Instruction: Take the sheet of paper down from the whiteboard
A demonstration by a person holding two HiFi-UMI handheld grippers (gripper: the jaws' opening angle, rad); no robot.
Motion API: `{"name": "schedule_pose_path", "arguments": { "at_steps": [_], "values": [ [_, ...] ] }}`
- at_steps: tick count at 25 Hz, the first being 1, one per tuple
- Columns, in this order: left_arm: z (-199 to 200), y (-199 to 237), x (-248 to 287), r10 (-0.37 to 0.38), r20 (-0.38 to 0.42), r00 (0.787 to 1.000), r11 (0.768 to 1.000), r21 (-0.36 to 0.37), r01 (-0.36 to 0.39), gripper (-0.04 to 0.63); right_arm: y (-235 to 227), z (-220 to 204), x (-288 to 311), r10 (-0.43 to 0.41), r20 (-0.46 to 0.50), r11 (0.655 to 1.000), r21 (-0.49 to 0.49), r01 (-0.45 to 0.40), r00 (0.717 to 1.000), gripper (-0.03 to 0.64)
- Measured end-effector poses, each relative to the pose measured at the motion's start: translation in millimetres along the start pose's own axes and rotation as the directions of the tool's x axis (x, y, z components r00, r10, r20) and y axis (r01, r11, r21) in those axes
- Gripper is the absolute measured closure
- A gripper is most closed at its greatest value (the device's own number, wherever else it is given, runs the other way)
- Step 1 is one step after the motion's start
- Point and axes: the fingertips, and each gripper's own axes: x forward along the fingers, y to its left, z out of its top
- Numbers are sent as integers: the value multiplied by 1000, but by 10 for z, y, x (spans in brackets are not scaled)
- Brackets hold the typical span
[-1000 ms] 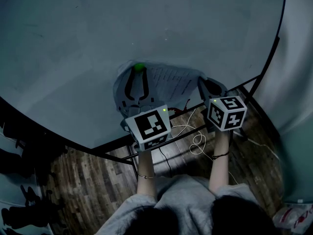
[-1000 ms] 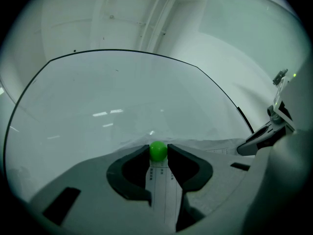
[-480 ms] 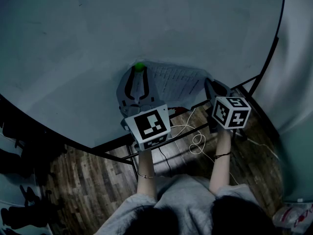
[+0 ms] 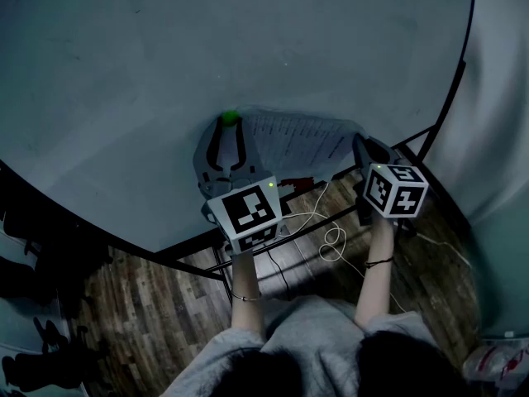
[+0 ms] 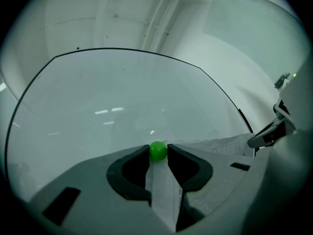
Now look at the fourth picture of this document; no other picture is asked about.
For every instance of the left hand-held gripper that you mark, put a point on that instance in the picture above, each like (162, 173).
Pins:
(248, 213)

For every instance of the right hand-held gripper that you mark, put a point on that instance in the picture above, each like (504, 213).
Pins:
(392, 192)

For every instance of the round green magnet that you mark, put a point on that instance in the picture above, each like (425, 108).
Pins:
(230, 117)

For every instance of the white printed paper sheet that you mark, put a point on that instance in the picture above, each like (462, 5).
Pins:
(297, 139)

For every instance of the white whiteboard with black frame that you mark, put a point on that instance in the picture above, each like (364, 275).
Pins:
(165, 77)

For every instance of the person's left forearm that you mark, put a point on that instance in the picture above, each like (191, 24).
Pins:
(247, 283)

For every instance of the person's right forearm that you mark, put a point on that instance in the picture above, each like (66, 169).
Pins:
(376, 288)

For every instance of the black metal board stand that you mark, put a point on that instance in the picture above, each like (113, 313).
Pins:
(442, 118)

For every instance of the person's grey top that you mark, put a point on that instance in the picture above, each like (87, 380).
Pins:
(314, 345)

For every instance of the large clear water jug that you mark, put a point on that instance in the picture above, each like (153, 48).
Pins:
(496, 366)

